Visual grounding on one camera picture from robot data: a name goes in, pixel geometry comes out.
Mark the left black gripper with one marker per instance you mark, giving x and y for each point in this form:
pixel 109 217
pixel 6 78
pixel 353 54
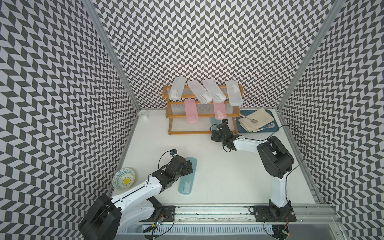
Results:
pixel 185 170

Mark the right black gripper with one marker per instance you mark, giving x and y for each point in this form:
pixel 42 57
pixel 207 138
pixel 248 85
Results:
pixel 215 135

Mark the teal pencil case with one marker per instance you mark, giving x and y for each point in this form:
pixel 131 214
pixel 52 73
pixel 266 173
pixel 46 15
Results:
pixel 214 123
pixel 186 182

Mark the pink pencil case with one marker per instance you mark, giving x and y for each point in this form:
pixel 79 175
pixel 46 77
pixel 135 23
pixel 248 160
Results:
pixel 191 111
pixel 220 111

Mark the clear pencil case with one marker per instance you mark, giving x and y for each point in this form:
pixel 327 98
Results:
pixel 234 93
pixel 214 90
pixel 177 88
pixel 200 92

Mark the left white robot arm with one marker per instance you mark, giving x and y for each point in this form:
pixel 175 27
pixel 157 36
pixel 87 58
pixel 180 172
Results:
pixel 108 216

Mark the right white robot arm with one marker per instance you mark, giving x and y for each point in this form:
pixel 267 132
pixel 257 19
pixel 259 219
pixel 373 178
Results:
pixel 277 161

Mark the orange wooden three-tier shelf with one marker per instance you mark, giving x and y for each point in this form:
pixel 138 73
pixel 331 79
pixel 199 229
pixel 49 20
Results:
pixel 175 113

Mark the teal rectangular tray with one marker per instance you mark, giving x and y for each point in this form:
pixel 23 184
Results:
pixel 241 130

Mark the beige folded cloth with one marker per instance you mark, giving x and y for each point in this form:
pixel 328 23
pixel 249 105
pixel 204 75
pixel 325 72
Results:
pixel 261 115

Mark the round patterned plate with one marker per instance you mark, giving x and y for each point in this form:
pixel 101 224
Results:
pixel 124 179

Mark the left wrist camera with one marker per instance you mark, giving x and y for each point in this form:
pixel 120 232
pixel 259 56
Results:
pixel 173 152

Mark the metal spoon pink handle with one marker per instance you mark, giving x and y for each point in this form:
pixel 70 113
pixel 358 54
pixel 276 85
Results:
pixel 246 119

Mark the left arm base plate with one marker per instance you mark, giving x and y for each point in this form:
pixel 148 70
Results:
pixel 166 212

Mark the metal spoon white handle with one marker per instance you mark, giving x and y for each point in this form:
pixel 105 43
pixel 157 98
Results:
pixel 269 126

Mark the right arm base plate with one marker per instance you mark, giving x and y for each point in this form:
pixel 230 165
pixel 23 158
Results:
pixel 274 214

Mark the aluminium front rail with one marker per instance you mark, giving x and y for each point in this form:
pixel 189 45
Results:
pixel 306 214

